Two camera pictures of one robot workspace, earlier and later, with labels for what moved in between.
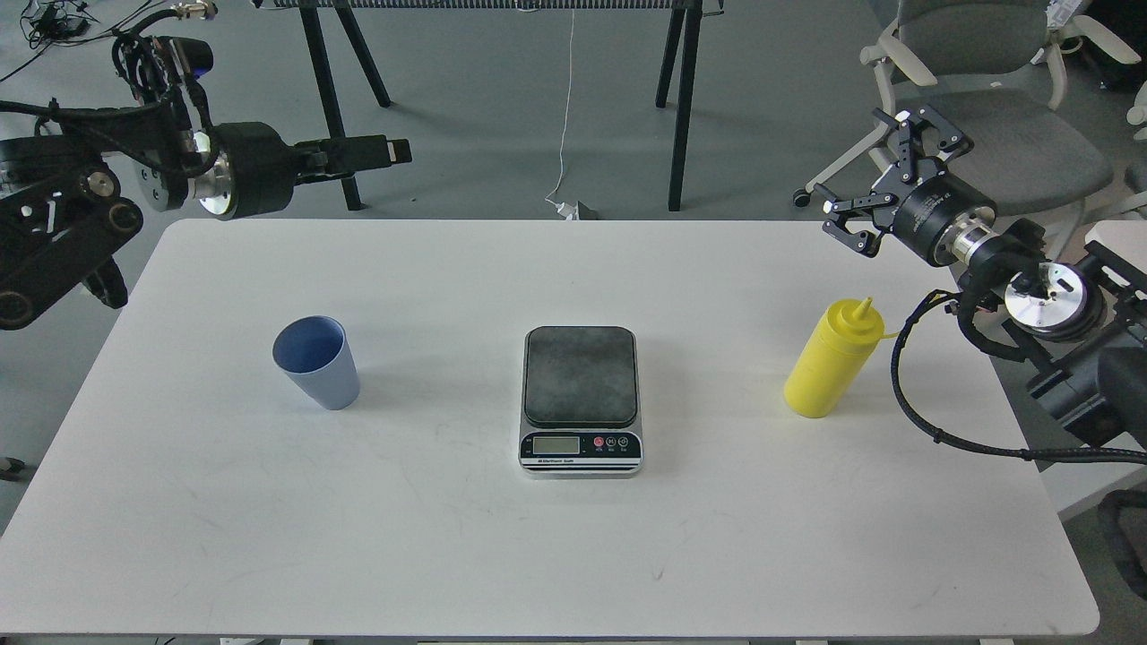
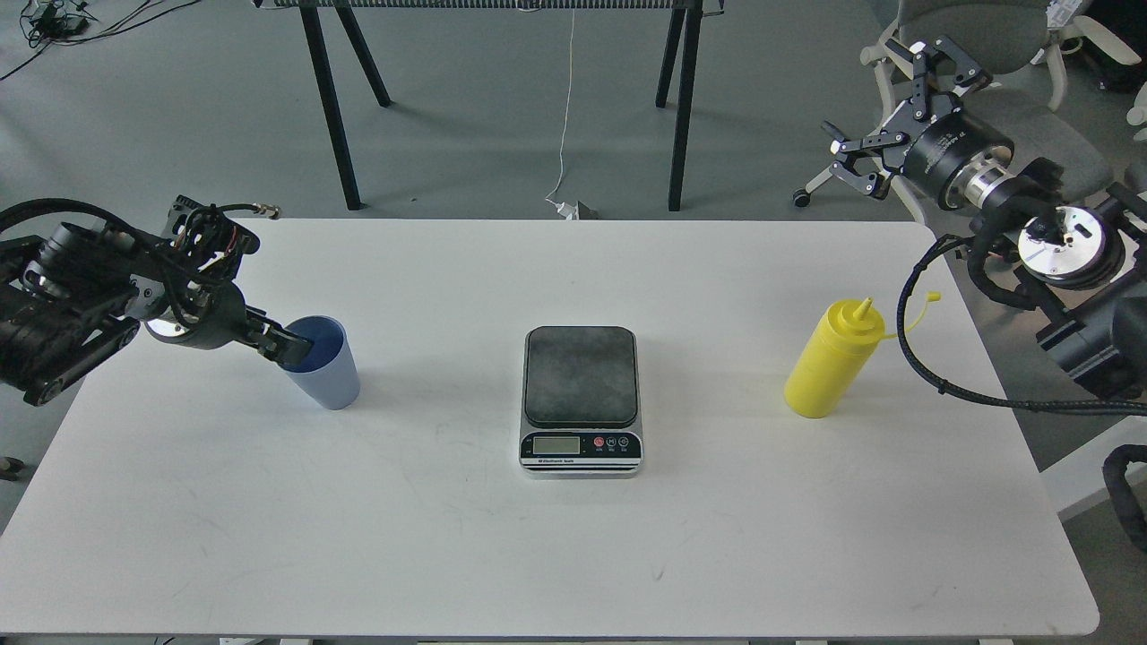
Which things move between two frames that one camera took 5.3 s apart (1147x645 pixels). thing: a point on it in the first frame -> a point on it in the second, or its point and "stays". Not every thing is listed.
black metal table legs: [312, 32] stays
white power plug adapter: [567, 211] stays
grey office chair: [999, 70] stays
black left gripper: [253, 171] -> [213, 315]
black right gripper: [944, 217] -> [952, 156]
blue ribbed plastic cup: [316, 352] stays
